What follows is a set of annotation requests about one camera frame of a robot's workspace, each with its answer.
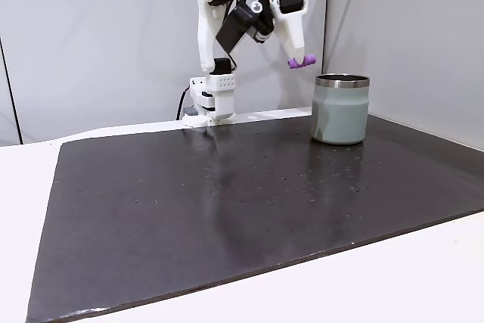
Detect purple ribbed pen grip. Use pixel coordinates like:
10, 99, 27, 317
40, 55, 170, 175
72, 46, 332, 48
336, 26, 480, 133
287, 54, 317, 71

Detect grey-green steel mug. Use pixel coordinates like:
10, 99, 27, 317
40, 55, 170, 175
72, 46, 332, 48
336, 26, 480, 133
310, 73, 371, 146

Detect black table mat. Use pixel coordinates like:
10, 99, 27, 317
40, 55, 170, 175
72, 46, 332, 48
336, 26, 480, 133
25, 112, 484, 323

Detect black camera box with mount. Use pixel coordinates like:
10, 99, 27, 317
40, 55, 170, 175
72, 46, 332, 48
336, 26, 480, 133
215, 0, 275, 54

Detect black power cable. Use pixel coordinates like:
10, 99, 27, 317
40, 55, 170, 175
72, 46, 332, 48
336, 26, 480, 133
175, 87, 191, 120

